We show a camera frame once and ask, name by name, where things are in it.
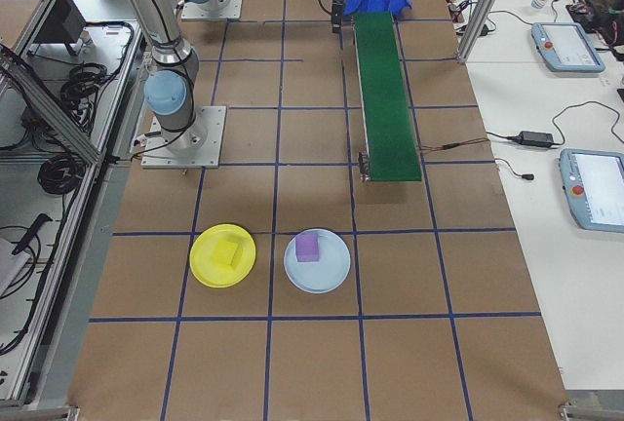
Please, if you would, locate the green conveyor belt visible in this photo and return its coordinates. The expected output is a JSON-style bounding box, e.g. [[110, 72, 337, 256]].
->
[[353, 10, 423, 184]]

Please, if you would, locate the black barrel plug cable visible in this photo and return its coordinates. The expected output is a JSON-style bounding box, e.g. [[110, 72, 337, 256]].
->
[[494, 157, 535, 182]]

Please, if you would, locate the V-shaped aluminium bar frame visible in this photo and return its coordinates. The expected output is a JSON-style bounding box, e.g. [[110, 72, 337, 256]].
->
[[0, 0, 147, 410]]

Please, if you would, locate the aluminium corner bar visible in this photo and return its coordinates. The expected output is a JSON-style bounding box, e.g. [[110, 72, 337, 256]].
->
[[558, 401, 624, 421], [0, 403, 79, 421]]

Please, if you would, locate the yellow round plate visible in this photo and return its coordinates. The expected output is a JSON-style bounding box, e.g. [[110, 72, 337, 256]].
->
[[188, 223, 257, 288]]

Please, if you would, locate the black cable coil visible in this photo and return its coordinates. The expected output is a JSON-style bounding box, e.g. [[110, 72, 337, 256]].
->
[[38, 154, 85, 197], [60, 62, 109, 106]]

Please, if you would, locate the yellow foam block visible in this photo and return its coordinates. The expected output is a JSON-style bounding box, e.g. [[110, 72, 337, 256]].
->
[[213, 239, 247, 270]]

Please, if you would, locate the upright aluminium profile post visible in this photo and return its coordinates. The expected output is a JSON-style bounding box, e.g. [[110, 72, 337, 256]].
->
[[456, 0, 519, 65]]

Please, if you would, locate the light blue round plate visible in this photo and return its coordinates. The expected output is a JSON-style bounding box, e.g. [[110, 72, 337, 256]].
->
[[283, 228, 352, 294]]

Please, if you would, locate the black electronics board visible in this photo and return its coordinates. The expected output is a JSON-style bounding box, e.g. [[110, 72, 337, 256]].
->
[[566, 0, 595, 20]]

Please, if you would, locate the purple foam block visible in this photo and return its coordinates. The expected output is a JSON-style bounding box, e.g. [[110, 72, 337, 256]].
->
[[294, 232, 322, 264]]

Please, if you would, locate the white side desk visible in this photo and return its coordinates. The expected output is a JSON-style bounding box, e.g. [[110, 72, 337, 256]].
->
[[433, 0, 624, 393]]

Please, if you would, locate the black square box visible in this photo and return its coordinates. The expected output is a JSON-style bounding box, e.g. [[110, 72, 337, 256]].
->
[[32, 0, 90, 47]]

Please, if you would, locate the black handle tool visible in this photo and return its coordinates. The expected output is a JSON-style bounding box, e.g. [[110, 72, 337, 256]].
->
[[10, 213, 54, 255]]

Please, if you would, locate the blue grey teach pendant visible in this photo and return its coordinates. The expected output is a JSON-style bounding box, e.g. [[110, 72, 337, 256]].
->
[[529, 20, 607, 74], [558, 147, 624, 234]]

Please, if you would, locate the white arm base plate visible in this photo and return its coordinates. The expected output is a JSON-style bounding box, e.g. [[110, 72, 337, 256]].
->
[[180, 0, 245, 20], [140, 105, 228, 169]]

